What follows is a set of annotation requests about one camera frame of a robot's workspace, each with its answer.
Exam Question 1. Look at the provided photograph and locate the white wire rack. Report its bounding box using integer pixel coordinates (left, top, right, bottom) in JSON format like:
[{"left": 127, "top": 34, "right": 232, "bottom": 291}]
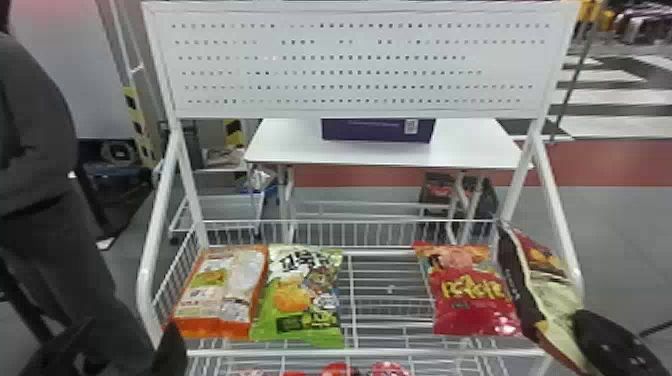
[{"left": 135, "top": 0, "right": 586, "bottom": 376}]

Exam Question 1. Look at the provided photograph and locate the brown snack packet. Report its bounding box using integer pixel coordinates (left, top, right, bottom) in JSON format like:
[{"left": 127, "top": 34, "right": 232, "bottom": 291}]
[{"left": 495, "top": 224, "right": 598, "bottom": 375}]

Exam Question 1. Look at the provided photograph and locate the red snack packet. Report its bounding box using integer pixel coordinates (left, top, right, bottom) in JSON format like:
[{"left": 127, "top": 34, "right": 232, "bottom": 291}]
[
  {"left": 368, "top": 360, "right": 412, "bottom": 376},
  {"left": 412, "top": 240, "right": 524, "bottom": 338},
  {"left": 320, "top": 362, "right": 361, "bottom": 376}
]

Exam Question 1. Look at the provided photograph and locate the orange snack packet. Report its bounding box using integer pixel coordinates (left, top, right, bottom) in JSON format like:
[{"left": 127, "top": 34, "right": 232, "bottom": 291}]
[{"left": 170, "top": 244, "right": 269, "bottom": 341}]

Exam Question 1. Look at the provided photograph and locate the person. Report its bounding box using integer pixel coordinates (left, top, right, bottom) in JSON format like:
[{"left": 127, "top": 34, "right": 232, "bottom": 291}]
[{"left": 0, "top": 0, "right": 157, "bottom": 376}]

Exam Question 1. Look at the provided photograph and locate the green snack packet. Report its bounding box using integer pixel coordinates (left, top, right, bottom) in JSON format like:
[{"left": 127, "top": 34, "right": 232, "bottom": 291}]
[{"left": 248, "top": 244, "right": 347, "bottom": 350}]

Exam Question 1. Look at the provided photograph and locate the dark blue box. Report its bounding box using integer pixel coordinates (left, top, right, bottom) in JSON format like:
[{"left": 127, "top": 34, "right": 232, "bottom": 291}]
[{"left": 320, "top": 117, "right": 437, "bottom": 145}]

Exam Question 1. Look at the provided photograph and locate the white side table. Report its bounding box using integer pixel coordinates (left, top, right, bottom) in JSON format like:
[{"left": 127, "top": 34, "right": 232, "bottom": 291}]
[{"left": 243, "top": 117, "right": 534, "bottom": 245}]

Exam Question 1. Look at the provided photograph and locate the yellow black striped post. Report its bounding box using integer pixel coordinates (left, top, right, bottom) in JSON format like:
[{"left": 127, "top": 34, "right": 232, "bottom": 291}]
[
  {"left": 223, "top": 118, "right": 246, "bottom": 149},
  {"left": 122, "top": 85, "right": 160, "bottom": 165}
]

